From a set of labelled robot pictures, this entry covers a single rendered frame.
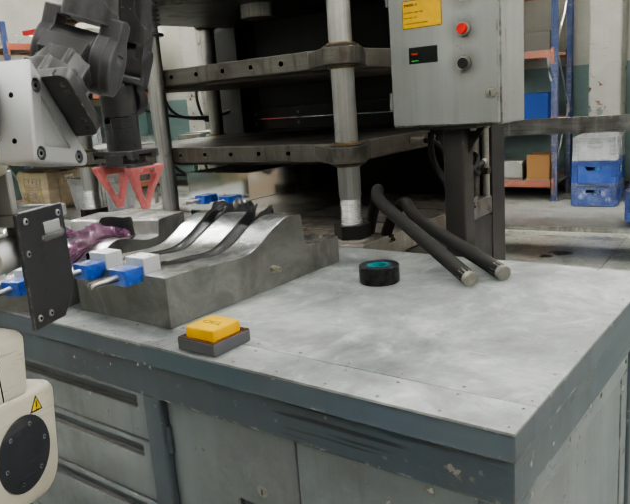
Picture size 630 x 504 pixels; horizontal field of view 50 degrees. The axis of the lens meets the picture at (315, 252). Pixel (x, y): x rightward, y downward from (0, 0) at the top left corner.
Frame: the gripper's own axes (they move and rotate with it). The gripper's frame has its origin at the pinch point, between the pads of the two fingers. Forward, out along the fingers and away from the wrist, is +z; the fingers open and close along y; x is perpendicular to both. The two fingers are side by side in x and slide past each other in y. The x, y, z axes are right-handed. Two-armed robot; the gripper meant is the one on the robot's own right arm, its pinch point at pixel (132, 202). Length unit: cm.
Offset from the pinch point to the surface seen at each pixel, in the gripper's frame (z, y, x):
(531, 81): -5, 162, -665
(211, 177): 8, 60, -78
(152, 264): 10.8, -2.7, -0.3
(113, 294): 16.7, 6.2, 2.2
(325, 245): 16.8, -9.0, -42.8
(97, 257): 10.4, 10.6, 1.3
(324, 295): 21.2, -21.7, -24.2
